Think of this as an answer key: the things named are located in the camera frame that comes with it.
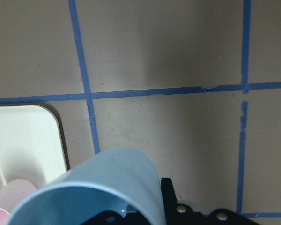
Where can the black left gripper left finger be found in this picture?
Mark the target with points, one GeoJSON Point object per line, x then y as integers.
{"type": "Point", "coordinates": [113, 218]}

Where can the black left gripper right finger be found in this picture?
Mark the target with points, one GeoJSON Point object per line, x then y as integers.
{"type": "Point", "coordinates": [181, 214]}

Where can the light blue plastic cup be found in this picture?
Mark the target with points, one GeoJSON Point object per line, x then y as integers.
{"type": "Point", "coordinates": [112, 180]}

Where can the pink plastic cup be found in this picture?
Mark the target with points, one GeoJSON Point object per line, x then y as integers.
{"type": "Point", "coordinates": [12, 194]}

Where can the cream plastic tray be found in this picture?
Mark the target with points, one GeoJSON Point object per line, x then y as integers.
{"type": "Point", "coordinates": [31, 145]}

